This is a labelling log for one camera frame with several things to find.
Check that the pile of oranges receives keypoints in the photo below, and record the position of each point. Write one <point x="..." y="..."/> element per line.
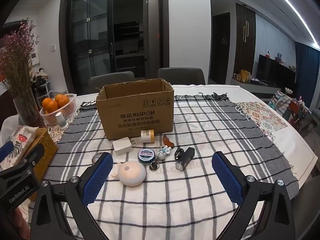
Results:
<point x="61" y="99"/>

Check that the grey dining chair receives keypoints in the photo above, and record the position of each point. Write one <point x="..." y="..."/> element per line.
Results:
<point x="180" y="76"/>
<point x="310" y="205"/>
<point x="110" y="80"/>

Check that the floral tissue pack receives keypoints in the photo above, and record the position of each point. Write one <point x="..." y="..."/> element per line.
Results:
<point x="18" y="140"/>

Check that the dark sliding glass door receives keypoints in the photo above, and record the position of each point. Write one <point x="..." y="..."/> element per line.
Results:
<point x="92" y="37"/>

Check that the glass vase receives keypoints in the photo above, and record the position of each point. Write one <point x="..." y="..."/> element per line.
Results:
<point x="27" y="110"/>

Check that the black television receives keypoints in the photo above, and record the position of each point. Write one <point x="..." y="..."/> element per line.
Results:
<point x="275" y="70"/>

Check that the black bike light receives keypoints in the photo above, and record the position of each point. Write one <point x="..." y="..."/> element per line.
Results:
<point x="186" y="156"/>

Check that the silver round object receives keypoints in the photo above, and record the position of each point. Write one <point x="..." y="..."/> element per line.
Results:
<point x="95" y="158"/>

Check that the low white television stand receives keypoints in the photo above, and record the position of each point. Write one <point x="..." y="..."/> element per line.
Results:
<point x="260" y="87"/>

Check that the dried pink flower bunch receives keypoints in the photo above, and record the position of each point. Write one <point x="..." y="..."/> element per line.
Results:
<point x="17" y="55"/>

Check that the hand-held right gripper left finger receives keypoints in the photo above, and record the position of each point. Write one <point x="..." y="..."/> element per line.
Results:
<point x="97" y="177"/>

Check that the white wall intercom panel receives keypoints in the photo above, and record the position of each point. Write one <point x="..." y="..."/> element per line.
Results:
<point x="35" y="59"/>

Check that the colourful leaf print cushion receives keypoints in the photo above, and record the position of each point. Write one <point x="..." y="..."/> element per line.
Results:
<point x="282" y="102"/>

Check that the brown cardboard box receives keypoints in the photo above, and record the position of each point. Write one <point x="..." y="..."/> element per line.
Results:
<point x="135" y="115"/>

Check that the small yellow white jar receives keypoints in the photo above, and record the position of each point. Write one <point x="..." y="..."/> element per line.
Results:
<point x="147" y="137"/>

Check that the silver refrigerator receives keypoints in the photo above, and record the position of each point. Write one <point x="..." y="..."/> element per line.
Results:
<point x="151" y="30"/>

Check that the blue curtain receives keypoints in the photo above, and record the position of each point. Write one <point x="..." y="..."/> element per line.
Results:
<point x="307" y="75"/>

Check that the dark wooden door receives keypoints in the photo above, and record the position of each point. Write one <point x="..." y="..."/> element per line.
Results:
<point x="220" y="50"/>

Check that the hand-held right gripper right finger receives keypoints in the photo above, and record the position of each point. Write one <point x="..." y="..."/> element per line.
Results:
<point x="226" y="177"/>

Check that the round peach night light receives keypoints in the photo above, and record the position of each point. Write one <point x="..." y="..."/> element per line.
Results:
<point x="132" y="173"/>

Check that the ceiling light strip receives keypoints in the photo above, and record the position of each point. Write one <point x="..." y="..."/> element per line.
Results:
<point x="295" y="7"/>

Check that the person's left hand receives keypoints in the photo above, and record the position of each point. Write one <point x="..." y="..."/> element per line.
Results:
<point x="21" y="225"/>

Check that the grey plaid cloth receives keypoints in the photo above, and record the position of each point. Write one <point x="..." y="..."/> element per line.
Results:
<point x="200" y="130"/>

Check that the white lotus ornament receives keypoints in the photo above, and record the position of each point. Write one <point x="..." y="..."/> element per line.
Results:
<point x="289" y="90"/>

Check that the small white cylinder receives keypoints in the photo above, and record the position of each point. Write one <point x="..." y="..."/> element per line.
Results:
<point x="61" y="121"/>

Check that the white shelf rack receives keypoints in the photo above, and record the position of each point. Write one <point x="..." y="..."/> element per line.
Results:
<point x="43" y="87"/>

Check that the round blue tin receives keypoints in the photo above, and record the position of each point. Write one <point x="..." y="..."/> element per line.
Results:
<point x="146" y="156"/>

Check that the yellow gift boxes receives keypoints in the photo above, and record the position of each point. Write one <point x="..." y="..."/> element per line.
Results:
<point x="246" y="76"/>

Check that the yellow woven box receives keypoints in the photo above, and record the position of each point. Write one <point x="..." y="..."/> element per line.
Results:
<point x="46" y="145"/>

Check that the white charger plug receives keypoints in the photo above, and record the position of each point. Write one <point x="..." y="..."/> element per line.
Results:
<point x="122" y="146"/>

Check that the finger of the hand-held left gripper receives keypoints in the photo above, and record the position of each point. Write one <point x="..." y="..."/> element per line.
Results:
<point x="35" y="155"/>
<point x="5" y="151"/>

